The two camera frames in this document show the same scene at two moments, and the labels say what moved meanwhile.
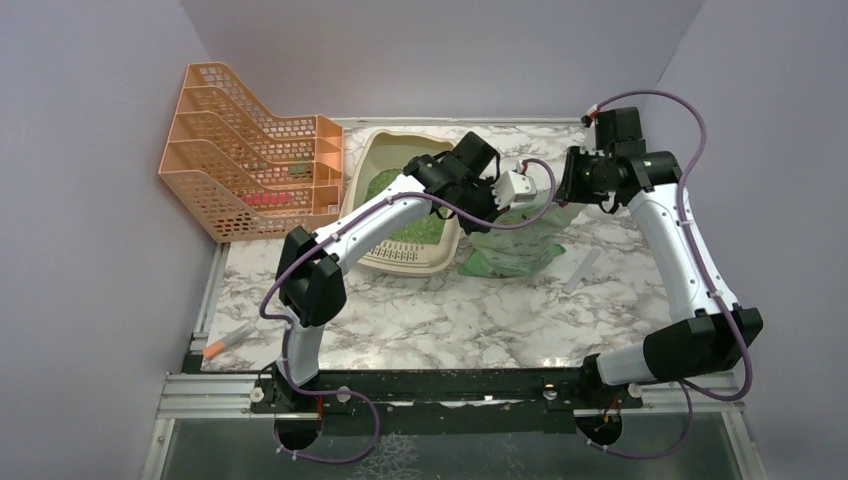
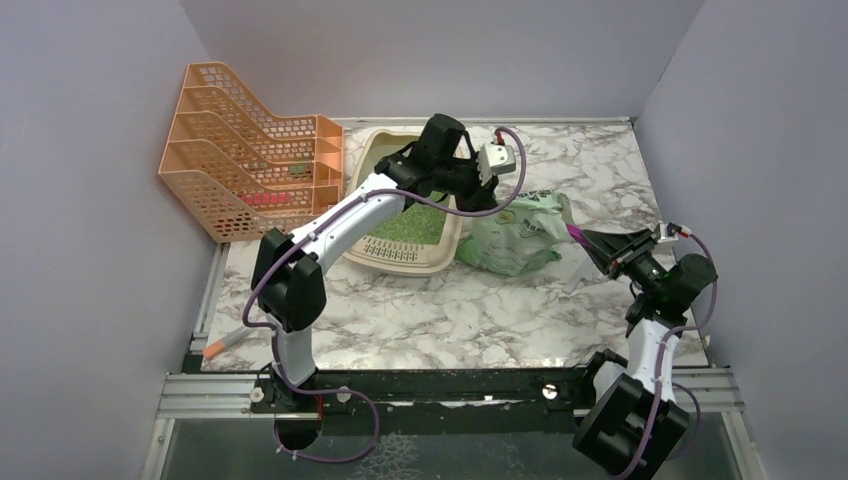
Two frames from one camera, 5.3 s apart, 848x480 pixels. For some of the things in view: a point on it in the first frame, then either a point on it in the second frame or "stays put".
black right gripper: (571, 190) → (617, 251)
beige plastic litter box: (427, 246) stays put
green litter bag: (520, 251) stays put
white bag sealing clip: (586, 269) stays put
